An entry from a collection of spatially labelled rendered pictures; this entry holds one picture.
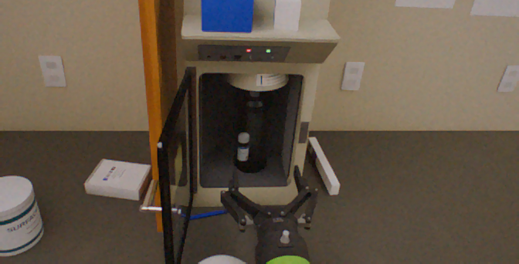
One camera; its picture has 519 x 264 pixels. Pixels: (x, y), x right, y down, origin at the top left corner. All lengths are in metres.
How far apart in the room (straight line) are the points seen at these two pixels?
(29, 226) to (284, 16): 0.79
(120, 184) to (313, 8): 0.74
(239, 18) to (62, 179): 0.81
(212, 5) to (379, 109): 1.01
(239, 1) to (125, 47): 0.71
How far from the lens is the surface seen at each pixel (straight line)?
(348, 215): 1.27
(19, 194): 1.15
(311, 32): 0.87
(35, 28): 1.50
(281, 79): 1.05
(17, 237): 1.18
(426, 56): 1.63
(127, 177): 1.29
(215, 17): 0.82
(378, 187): 1.39
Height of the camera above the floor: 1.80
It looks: 32 degrees down
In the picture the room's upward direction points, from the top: 5 degrees clockwise
